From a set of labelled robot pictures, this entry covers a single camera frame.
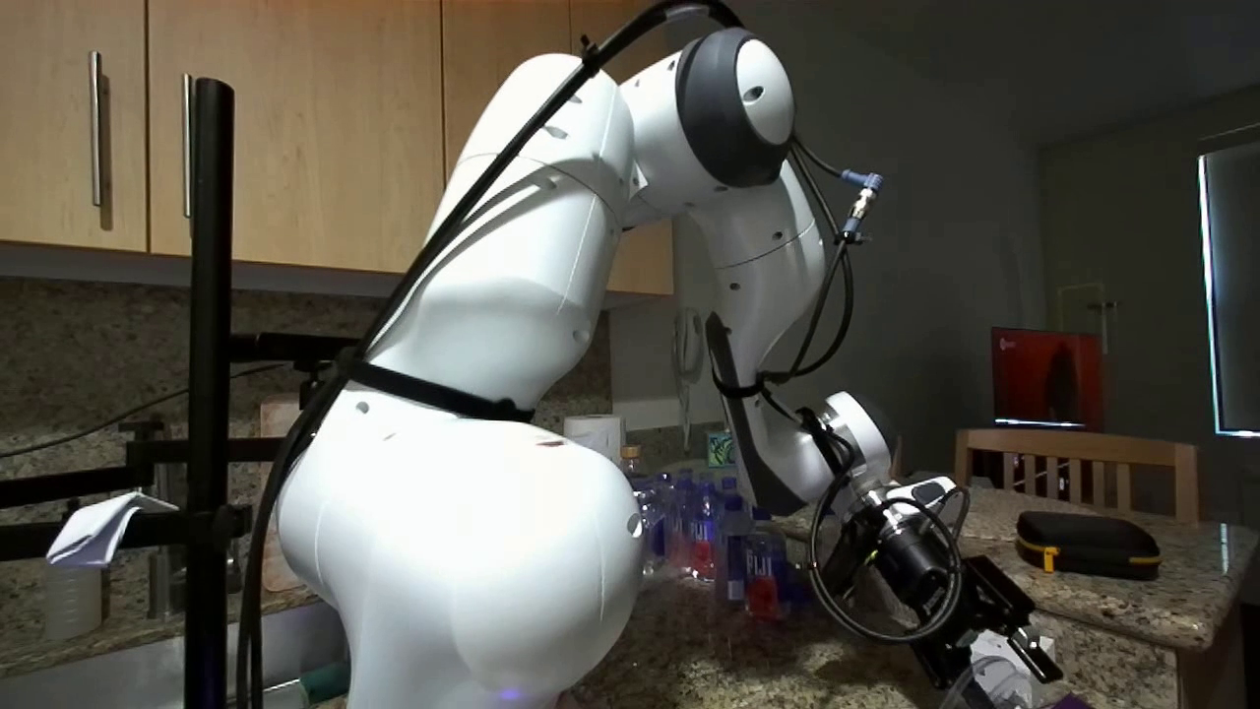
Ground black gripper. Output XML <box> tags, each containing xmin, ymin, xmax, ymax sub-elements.
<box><xmin>915</xmin><ymin>554</ymin><xmax>1065</xmax><ymax>685</ymax></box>

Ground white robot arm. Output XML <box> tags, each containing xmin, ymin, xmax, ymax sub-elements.
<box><xmin>280</xmin><ymin>28</ymin><xmax>1058</xmax><ymax>709</ymax></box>

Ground black zippered case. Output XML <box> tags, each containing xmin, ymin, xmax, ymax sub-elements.
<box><xmin>1016</xmin><ymin>510</ymin><xmax>1161</xmax><ymax>577</ymax></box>

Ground wooden chair back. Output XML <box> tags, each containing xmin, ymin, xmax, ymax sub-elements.
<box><xmin>953</xmin><ymin>430</ymin><xmax>1202</xmax><ymax>523</ymax></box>

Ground red box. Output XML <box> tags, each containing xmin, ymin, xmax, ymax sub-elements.
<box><xmin>993</xmin><ymin>325</ymin><xmax>1103</xmax><ymax>430</ymax></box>

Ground right window blind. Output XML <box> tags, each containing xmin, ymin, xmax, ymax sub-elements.
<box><xmin>1198</xmin><ymin>128</ymin><xmax>1260</xmax><ymax>441</ymax></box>

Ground wooden upper cabinets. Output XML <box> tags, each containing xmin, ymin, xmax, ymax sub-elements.
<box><xmin>0</xmin><ymin>0</ymin><xmax>652</xmax><ymax>290</ymax></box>

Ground crumpled white paper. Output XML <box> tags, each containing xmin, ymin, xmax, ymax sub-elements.
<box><xmin>44</xmin><ymin>487</ymin><xmax>175</xmax><ymax>566</ymax></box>

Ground black camera stand pole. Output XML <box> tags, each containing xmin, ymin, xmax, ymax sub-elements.
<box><xmin>187</xmin><ymin>80</ymin><xmax>232</xmax><ymax>709</ymax></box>

